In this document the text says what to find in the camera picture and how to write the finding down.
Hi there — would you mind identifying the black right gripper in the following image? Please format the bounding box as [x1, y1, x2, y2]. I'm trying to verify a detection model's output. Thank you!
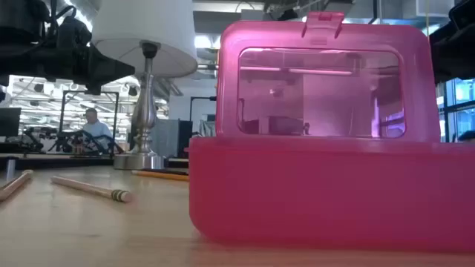
[428, 22, 475, 85]

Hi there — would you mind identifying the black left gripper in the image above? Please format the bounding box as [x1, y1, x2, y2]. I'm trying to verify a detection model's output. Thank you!
[0, 44, 137, 96]

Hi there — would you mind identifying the yellow pencil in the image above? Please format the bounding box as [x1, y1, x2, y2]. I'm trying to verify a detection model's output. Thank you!
[130, 169, 190, 182]

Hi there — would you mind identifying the wooden pencil with striped end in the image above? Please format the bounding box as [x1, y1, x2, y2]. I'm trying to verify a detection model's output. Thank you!
[50, 175, 133, 204]

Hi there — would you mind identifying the plain wooden pencil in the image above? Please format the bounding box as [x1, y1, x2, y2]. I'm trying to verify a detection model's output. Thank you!
[0, 169, 34, 203]

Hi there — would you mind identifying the pink plastic supply box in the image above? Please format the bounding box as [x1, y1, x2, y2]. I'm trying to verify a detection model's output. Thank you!
[188, 10, 475, 254]

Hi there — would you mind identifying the grey ceiling box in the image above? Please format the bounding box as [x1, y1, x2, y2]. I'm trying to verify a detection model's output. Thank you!
[240, 9, 265, 22]

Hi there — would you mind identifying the white shade silver table lamp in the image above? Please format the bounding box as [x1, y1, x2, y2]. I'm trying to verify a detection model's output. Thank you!
[91, 0, 199, 171]

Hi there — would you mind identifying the grey partition panel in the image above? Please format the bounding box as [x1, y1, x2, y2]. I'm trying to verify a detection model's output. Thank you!
[151, 118, 180, 159]

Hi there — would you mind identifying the black cabinet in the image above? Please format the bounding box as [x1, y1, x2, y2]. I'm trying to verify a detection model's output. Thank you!
[178, 120, 194, 157]

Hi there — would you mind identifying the black monitor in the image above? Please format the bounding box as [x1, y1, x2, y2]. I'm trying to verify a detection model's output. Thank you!
[0, 107, 22, 137]

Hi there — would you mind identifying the black frame stand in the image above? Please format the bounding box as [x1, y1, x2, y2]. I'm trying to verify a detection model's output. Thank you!
[189, 95, 218, 123]
[59, 90, 120, 155]

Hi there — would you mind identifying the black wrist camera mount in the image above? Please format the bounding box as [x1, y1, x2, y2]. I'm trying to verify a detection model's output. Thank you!
[55, 14, 93, 49]

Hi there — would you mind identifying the black aluminium table frame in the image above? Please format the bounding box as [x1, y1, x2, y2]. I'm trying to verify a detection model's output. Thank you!
[0, 154, 190, 171]

